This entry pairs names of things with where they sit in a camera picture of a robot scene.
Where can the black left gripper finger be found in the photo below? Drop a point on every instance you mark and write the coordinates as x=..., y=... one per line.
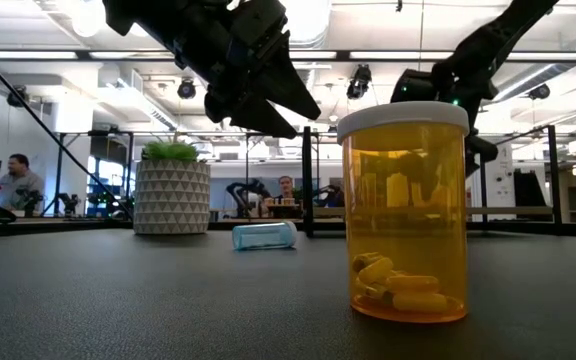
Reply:
x=263, y=120
x=290, y=90

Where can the blue medicine bottle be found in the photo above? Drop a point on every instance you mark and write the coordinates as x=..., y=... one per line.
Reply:
x=263, y=236

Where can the black background robot arm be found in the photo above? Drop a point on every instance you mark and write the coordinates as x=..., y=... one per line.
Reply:
x=240, y=192
x=330, y=196

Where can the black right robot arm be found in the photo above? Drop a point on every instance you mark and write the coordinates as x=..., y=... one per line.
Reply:
x=488, y=45

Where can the white cabinet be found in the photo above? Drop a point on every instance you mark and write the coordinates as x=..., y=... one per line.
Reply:
x=505, y=175

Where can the person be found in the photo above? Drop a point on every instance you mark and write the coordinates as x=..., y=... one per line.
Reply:
x=18, y=185
x=285, y=192

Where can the large amber bottle yellow capsules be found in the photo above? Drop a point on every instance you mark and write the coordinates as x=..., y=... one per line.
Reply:
x=403, y=200

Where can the succulent in triangle-patterned pot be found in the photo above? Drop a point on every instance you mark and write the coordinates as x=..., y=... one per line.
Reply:
x=173, y=200

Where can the black table mat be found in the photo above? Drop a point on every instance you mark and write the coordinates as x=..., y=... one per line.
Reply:
x=118, y=310

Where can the black hanging camera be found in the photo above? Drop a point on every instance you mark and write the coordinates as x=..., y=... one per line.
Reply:
x=359, y=80
x=17, y=96
x=539, y=91
x=186, y=89

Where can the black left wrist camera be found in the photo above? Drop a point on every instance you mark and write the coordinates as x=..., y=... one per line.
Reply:
x=260, y=22

